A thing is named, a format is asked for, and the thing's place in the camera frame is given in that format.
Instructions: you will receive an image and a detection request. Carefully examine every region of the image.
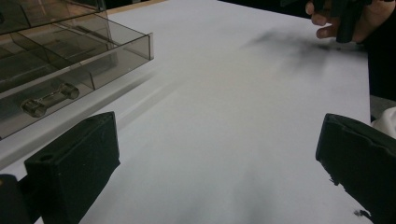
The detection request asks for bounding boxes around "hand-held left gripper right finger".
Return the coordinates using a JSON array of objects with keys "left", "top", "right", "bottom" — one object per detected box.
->
[{"left": 315, "top": 113, "right": 396, "bottom": 224}]

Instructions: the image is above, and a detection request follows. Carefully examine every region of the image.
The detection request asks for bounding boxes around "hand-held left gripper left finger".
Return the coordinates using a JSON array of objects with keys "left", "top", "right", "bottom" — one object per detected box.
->
[{"left": 23, "top": 111, "right": 121, "bottom": 224}]

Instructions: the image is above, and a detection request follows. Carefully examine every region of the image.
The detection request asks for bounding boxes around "smoky transparent drawer organizer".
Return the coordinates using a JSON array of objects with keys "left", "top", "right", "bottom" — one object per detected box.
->
[{"left": 0, "top": 0, "right": 155, "bottom": 140}]

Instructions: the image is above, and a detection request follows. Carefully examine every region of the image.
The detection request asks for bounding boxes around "white cloth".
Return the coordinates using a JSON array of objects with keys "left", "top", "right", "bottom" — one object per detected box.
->
[{"left": 371, "top": 106, "right": 396, "bottom": 139}]

